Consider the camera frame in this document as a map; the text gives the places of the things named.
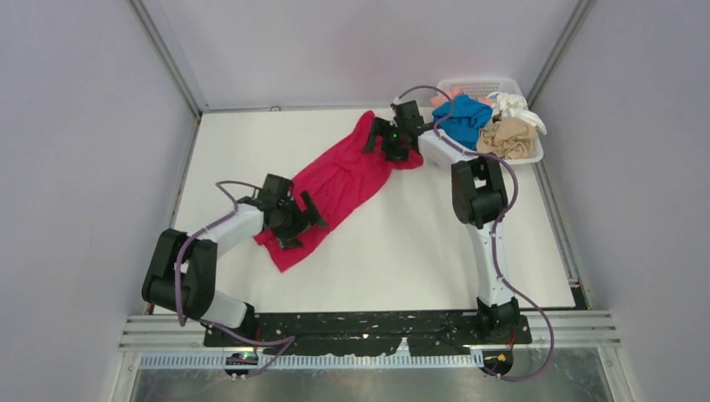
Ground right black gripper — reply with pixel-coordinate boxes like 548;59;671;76
361;119;409;164

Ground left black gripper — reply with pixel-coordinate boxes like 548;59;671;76
270;193;327;251

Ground magenta t shirt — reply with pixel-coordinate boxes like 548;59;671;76
255;111;424;272

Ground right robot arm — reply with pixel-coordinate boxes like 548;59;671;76
363;100;521;344

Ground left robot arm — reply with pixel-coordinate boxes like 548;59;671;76
141;174;328;347

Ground salmon pink t shirt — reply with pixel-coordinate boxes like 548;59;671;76
430;88;493;109

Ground blue t shirt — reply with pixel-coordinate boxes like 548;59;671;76
432;94;493;151

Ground white plastic basket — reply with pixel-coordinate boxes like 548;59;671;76
437;78;543;165

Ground white t shirt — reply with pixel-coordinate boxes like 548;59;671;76
487;91;548;135

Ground beige t shirt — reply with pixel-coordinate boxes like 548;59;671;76
476;117;538;160

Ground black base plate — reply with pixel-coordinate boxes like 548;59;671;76
200;309;533;359

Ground slotted cable duct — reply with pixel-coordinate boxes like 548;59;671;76
138;350;484;369

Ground aluminium frame rail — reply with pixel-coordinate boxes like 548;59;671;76
118;310;621;352

